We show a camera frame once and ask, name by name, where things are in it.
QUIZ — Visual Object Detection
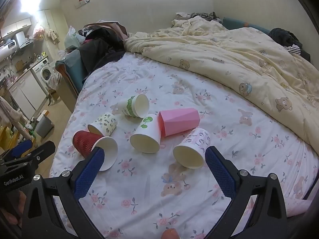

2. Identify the pink faceted plastic cup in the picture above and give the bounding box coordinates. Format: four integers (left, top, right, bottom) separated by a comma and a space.
159, 108, 200, 137

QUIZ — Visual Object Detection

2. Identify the red corrugated paper cup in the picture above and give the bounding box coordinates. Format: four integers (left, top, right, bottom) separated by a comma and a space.
72, 131, 118, 171

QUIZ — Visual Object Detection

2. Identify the pink patterned paper cup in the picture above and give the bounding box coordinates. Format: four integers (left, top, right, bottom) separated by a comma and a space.
173, 128, 210, 169

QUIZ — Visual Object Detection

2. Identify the leopard print paper cup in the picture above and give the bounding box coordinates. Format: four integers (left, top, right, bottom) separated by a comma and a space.
88, 112, 117, 136

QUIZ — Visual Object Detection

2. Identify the white green-leaf paper cup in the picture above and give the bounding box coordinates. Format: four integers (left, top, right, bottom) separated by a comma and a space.
130, 114, 161, 154

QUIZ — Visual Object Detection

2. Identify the green grass paper cup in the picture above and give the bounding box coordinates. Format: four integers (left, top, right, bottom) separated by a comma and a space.
118, 94, 149, 118

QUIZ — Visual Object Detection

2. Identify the left hand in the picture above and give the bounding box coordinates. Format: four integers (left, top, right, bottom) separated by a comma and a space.
1, 190, 27, 227

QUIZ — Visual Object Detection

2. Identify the right hand thumb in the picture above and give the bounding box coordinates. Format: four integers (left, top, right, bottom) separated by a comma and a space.
160, 229, 180, 239

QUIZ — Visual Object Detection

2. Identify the yellow wooden chair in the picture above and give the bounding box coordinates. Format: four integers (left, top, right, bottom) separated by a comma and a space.
1, 126, 26, 154

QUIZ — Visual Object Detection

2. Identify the grey trash bin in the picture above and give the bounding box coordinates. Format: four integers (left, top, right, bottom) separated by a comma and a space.
35, 115, 54, 138

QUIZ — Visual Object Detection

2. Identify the white kitchen cabinet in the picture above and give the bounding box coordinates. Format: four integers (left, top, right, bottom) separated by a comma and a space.
9, 71, 46, 119

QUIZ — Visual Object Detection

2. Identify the floral white bed sheet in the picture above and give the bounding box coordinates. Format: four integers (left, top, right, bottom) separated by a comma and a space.
50, 53, 318, 238

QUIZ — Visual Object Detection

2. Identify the white washing machine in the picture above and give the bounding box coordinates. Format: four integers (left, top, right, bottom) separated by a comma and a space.
31, 56, 54, 95

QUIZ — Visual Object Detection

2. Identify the teal bed footboard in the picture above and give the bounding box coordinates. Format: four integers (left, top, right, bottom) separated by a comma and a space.
55, 49, 87, 112

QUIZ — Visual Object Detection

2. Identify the cream bear print duvet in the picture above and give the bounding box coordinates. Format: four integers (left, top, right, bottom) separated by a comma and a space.
124, 16, 318, 150

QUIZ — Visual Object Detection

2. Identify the white plastic bag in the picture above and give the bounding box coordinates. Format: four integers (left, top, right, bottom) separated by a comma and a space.
64, 26, 85, 48

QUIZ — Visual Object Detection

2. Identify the dark clothes pile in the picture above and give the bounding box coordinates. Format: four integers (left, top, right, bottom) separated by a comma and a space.
78, 21, 128, 74

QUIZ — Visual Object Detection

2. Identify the black clothing at headboard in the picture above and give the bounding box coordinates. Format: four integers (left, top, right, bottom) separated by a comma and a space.
268, 28, 311, 62

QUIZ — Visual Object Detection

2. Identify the teal headboard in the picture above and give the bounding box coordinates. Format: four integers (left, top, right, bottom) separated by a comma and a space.
222, 17, 270, 35

